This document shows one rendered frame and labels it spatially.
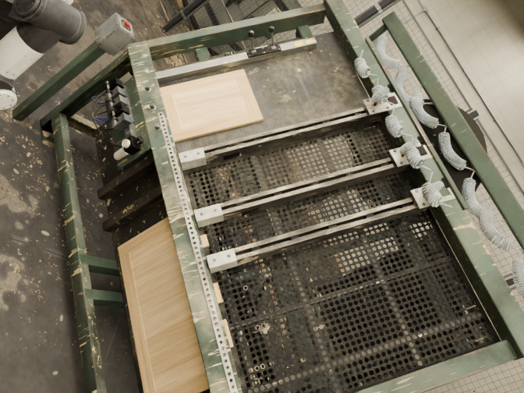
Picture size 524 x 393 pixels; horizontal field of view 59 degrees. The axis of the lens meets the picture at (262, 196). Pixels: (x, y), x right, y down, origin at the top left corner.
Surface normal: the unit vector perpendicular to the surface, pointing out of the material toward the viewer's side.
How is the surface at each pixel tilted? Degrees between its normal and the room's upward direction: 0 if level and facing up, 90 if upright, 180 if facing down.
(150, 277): 90
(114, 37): 90
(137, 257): 90
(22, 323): 0
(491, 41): 90
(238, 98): 58
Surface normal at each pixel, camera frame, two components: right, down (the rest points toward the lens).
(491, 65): -0.43, -0.09
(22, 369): 0.81, -0.47
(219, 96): 0.01, -0.47
